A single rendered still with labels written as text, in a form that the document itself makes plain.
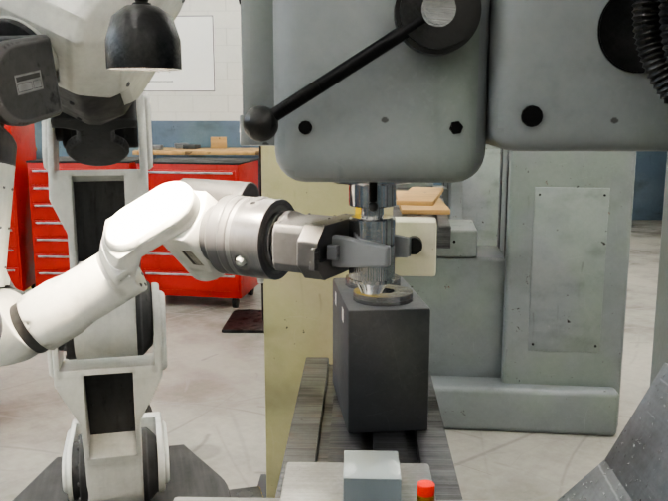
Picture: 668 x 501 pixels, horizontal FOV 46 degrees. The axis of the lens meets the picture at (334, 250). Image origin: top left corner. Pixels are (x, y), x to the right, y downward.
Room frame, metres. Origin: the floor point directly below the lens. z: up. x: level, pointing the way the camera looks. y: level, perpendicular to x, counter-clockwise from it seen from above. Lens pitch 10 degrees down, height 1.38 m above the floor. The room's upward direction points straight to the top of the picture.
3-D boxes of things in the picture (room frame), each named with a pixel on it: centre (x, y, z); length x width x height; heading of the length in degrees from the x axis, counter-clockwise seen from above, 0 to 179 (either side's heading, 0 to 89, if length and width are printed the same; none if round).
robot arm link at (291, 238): (0.83, 0.04, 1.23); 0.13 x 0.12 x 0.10; 153
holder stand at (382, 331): (1.21, -0.07, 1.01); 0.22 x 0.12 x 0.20; 6
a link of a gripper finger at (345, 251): (0.77, -0.02, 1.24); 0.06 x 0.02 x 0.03; 63
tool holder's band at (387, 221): (0.79, -0.04, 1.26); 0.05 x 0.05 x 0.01
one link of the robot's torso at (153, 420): (1.50, 0.44, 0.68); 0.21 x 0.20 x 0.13; 14
